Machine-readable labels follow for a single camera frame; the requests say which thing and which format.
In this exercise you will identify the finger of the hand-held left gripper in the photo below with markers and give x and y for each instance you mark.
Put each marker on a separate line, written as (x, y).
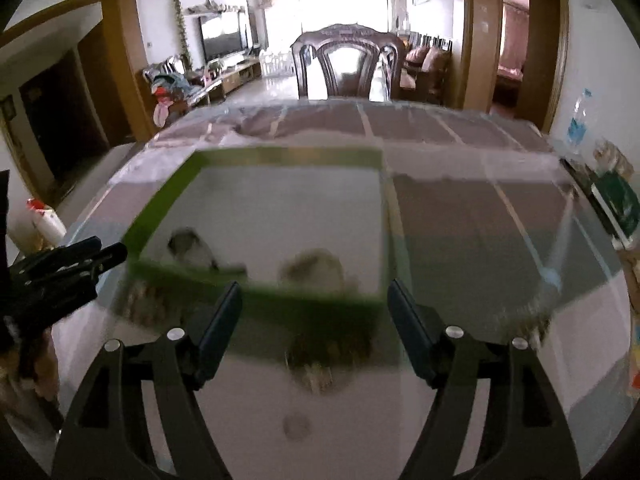
(65, 254)
(90, 267)

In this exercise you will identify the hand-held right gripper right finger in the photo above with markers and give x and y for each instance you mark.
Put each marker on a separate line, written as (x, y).
(409, 327)

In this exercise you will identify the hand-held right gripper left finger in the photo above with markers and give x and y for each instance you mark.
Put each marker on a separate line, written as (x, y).
(224, 325)

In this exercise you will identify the green rimmed white tray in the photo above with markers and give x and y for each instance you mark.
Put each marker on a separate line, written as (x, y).
(280, 210)

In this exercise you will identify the person's left hand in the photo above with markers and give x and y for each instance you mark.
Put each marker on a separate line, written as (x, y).
(30, 375)

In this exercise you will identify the red and white bag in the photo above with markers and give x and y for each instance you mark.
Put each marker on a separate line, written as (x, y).
(37, 222)

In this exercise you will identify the chair with clothes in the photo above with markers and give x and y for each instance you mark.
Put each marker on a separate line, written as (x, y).
(167, 92)

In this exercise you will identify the wooden television cabinet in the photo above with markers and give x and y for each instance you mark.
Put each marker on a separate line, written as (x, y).
(235, 75)

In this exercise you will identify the brown armchair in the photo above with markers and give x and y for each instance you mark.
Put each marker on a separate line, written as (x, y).
(427, 70)

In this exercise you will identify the green leaf garland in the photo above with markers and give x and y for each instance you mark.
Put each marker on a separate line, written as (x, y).
(181, 20)

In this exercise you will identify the clear plastic water bottle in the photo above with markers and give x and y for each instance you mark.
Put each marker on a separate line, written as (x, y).
(579, 125)

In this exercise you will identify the white play fence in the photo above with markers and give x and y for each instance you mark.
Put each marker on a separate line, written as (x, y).
(275, 64)

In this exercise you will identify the patterned packet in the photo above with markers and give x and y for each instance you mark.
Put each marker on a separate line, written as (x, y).
(612, 155)

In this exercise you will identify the flat screen television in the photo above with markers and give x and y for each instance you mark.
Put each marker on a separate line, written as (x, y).
(222, 35)

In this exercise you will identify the dark wooden dining chair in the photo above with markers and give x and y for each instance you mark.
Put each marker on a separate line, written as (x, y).
(345, 60)

